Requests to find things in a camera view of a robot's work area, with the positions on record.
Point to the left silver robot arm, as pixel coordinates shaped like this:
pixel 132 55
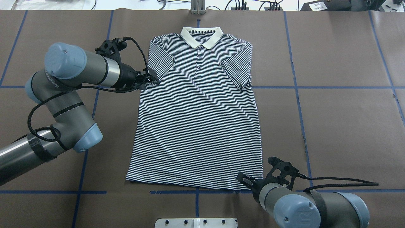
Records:
pixel 60 121

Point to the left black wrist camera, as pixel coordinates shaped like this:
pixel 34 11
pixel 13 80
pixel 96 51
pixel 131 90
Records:
pixel 111 49

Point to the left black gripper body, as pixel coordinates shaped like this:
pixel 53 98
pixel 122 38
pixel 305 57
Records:
pixel 127 77

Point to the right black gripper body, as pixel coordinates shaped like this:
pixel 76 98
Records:
pixel 257 186

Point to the aluminium frame post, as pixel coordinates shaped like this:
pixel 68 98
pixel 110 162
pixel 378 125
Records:
pixel 197 7

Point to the striped polo shirt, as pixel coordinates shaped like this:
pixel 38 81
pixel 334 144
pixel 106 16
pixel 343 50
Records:
pixel 199 127

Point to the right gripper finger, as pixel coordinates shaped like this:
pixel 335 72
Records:
pixel 246 180

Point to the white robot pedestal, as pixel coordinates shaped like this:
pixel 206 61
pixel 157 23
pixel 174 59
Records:
pixel 196 223

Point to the black box with label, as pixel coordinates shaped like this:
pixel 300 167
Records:
pixel 327 5

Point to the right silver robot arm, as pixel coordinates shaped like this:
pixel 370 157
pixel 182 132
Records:
pixel 310 209

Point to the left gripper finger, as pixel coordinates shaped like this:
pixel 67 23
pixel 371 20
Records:
pixel 143 85
pixel 148 74

